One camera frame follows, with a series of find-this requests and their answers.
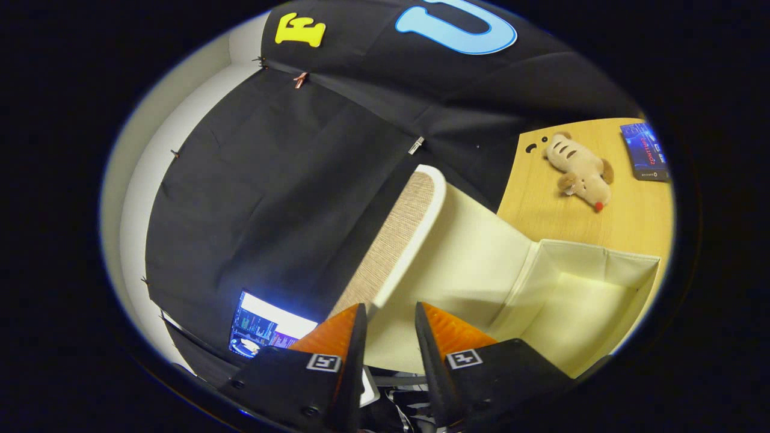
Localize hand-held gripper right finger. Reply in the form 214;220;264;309
414;302;609;429

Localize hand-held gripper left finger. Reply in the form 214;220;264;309
220;302;368;433

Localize cream fabric storage box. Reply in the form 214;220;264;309
328;164;662;379

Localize lit computer monitor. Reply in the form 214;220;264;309
228;290;319;360

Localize beige plush reindeer toy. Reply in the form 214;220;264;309
544;131;615;213

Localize dark blue book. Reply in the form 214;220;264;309
620;122;672;182

